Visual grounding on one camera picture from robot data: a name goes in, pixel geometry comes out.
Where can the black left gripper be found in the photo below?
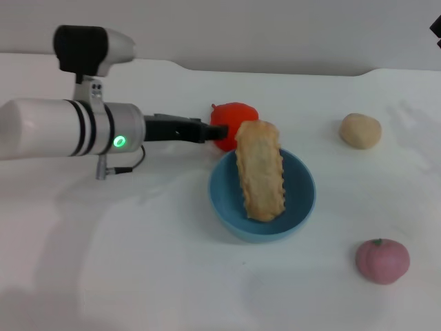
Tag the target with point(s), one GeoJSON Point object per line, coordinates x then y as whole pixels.
{"type": "Point", "coordinates": [172, 129]}

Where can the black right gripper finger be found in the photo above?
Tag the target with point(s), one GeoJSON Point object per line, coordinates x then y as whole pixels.
{"type": "Point", "coordinates": [437, 29]}

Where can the blue bowl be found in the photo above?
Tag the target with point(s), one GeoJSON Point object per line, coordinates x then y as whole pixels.
{"type": "Point", "coordinates": [262, 224]}

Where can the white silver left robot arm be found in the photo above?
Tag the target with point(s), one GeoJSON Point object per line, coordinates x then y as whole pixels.
{"type": "Point", "coordinates": [69, 127]}

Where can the red tomato toy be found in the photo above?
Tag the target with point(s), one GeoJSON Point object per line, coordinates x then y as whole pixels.
{"type": "Point", "coordinates": [231, 115]}

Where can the round beige bun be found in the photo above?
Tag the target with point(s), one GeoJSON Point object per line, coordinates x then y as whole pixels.
{"type": "Point", "coordinates": [360, 131]}

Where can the pink peach toy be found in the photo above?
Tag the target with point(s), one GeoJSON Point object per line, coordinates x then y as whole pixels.
{"type": "Point", "coordinates": [382, 262]}

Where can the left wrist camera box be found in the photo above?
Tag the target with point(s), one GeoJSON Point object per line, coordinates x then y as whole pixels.
{"type": "Point", "coordinates": [86, 48]}

